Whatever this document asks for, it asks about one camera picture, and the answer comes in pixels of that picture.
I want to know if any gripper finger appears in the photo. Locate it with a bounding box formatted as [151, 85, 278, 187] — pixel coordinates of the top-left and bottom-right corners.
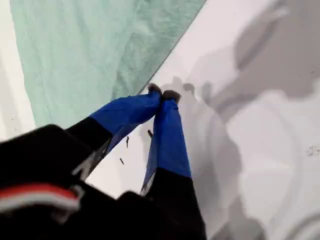
[63, 83, 161, 164]
[139, 89, 204, 221]

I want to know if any pale green t-shirt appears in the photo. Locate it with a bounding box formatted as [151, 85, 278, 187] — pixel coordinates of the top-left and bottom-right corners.
[9, 0, 208, 129]

